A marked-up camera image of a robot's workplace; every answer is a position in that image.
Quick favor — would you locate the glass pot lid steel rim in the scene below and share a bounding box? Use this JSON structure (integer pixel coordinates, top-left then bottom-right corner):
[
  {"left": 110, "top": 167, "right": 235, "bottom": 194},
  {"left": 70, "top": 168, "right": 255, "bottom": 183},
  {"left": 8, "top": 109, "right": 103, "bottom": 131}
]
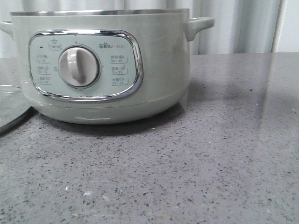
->
[{"left": 0, "top": 84, "right": 34, "bottom": 135}]

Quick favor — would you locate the pale green electric cooking pot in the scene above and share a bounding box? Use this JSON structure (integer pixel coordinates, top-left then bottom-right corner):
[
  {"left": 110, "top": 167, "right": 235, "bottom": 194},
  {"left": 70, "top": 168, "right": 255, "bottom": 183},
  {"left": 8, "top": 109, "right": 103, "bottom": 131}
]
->
[{"left": 0, "top": 8, "right": 215, "bottom": 124}]

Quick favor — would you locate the white pleated curtain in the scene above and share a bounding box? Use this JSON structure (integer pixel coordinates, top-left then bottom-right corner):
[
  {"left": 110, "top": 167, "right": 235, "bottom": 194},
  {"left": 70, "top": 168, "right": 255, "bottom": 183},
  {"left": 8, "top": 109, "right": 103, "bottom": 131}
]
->
[{"left": 0, "top": 0, "right": 299, "bottom": 54}]

